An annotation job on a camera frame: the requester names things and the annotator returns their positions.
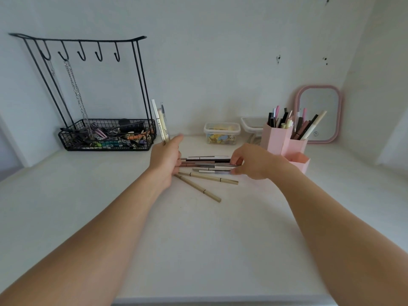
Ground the beige eyebrow pencil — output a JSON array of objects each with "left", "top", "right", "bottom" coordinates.
[
  {"left": 173, "top": 174, "right": 222, "bottom": 203},
  {"left": 178, "top": 171, "right": 239, "bottom": 185}
]

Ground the heap of colourful small clips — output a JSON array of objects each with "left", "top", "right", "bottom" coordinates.
[{"left": 207, "top": 125, "right": 238, "bottom": 145}]

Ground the clear plastic storage box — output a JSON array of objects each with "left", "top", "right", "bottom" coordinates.
[{"left": 204, "top": 122, "right": 241, "bottom": 146}]

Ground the person's right forearm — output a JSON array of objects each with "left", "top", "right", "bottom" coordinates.
[{"left": 273, "top": 157, "right": 408, "bottom": 306}]

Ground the thin silver necklace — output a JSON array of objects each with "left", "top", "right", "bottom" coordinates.
[{"left": 47, "top": 59, "right": 66, "bottom": 107}]

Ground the pink hexagonal pen holder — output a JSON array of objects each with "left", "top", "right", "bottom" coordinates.
[{"left": 261, "top": 122, "right": 310, "bottom": 174}]

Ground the brown makeup pencil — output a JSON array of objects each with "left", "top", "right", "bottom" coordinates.
[{"left": 181, "top": 161, "right": 234, "bottom": 167}]

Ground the person's left forearm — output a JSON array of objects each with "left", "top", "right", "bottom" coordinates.
[{"left": 0, "top": 168, "right": 166, "bottom": 306}]

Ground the black wire jewelry stand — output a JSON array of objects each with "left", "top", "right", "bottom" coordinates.
[{"left": 9, "top": 33, "right": 157, "bottom": 152}]

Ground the pile of hair clips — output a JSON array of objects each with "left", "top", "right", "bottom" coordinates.
[{"left": 61, "top": 119, "right": 155, "bottom": 149}]

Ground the beige brow mascara tube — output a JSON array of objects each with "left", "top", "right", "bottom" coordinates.
[{"left": 158, "top": 103, "right": 170, "bottom": 146}]

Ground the pink framed table mirror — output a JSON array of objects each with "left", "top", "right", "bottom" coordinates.
[{"left": 293, "top": 85, "right": 342, "bottom": 144}]

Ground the person's right hand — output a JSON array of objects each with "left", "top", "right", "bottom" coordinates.
[{"left": 229, "top": 143, "right": 289, "bottom": 181}]

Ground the person's left hand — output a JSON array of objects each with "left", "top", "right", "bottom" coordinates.
[{"left": 148, "top": 134, "right": 185, "bottom": 190}]

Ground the white slim makeup pen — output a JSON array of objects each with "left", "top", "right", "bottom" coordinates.
[{"left": 151, "top": 99, "right": 162, "bottom": 141}]

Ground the silver link chain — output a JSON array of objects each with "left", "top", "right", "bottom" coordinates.
[{"left": 64, "top": 60, "right": 94, "bottom": 132}]

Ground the white footed tray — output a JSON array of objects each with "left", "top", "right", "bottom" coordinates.
[{"left": 240, "top": 116, "right": 269, "bottom": 145}]

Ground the bunch of upright makeup pens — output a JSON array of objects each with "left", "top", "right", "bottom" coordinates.
[{"left": 267, "top": 106, "right": 328, "bottom": 141}]

